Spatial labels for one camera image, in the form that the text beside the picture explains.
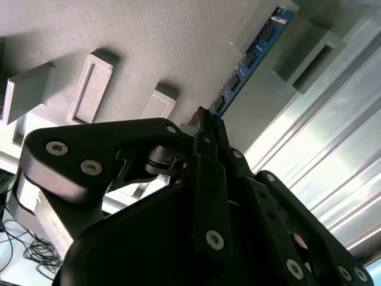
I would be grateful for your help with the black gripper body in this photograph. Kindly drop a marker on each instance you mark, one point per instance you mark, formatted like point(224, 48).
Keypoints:
point(134, 253)

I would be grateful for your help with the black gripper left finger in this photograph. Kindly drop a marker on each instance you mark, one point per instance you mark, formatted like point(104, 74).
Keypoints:
point(89, 143)

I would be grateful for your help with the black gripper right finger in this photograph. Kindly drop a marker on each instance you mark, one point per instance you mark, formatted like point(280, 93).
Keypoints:
point(268, 208)

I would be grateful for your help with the blue RAM stick white label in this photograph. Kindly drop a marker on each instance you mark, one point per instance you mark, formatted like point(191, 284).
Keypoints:
point(235, 82)

